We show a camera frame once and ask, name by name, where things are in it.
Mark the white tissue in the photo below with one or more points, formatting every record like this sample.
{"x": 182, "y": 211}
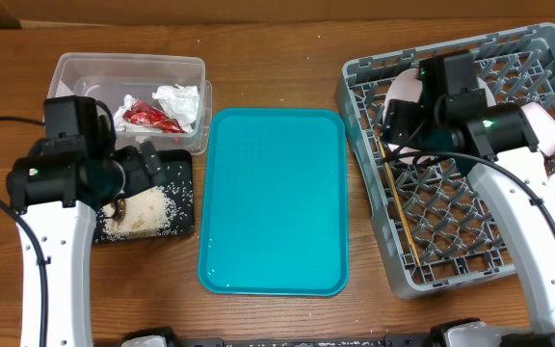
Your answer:
{"x": 177, "y": 102}

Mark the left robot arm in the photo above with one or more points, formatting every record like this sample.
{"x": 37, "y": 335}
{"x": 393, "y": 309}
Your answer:
{"x": 55, "y": 194}

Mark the large white plate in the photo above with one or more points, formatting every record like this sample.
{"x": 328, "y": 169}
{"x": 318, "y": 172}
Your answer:
{"x": 407, "y": 87}

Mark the black plastic tray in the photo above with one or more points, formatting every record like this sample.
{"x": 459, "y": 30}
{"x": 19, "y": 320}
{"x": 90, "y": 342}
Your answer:
{"x": 183, "y": 193}

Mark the red snack wrapper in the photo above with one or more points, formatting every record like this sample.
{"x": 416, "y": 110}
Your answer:
{"x": 147, "y": 116}

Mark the small white plate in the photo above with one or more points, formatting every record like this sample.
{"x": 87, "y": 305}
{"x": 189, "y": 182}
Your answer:
{"x": 543, "y": 126}

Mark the gold foil wrapper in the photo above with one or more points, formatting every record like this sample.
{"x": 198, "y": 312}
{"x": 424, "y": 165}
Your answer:
{"x": 118, "y": 210}

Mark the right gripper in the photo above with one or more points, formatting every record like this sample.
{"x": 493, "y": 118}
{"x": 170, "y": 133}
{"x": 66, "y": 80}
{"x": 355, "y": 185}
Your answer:
{"x": 398, "y": 123}

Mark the clear plastic waste bin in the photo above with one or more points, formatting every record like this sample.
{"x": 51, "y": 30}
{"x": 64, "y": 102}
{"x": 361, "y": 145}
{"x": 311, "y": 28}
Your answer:
{"x": 109, "y": 77}

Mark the teal serving tray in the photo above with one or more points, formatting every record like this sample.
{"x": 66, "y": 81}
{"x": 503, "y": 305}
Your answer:
{"x": 274, "y": 217}

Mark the grey dishwasher rack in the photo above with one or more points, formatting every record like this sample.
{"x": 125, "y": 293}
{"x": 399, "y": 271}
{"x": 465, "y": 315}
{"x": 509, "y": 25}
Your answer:
{"x": 455, "y": 237}

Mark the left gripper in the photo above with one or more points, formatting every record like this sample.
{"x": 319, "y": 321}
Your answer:
{"x": 141, "y": 179}

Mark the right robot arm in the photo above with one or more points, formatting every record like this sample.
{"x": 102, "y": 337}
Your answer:
{"x": 498, "y": 152}

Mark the wooden chopstick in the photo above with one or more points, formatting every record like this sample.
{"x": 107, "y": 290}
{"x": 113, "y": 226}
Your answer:
{"x": 399, "y": 208}

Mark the cooked white rice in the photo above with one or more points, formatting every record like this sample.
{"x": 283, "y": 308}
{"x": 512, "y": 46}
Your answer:
{"x": 147, "y": 214}

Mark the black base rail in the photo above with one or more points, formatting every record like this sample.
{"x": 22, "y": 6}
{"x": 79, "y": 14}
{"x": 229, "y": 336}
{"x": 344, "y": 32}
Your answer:
{"x": 389, "y": 340}

